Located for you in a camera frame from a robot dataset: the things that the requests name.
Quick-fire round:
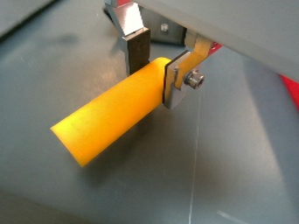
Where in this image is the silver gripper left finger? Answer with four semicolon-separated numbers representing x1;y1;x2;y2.
104;0;151;75

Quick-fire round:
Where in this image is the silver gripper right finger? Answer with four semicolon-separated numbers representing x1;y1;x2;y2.
163;30;212;109

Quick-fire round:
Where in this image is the yellow oval peg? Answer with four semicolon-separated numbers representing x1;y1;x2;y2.
51;58;171;166

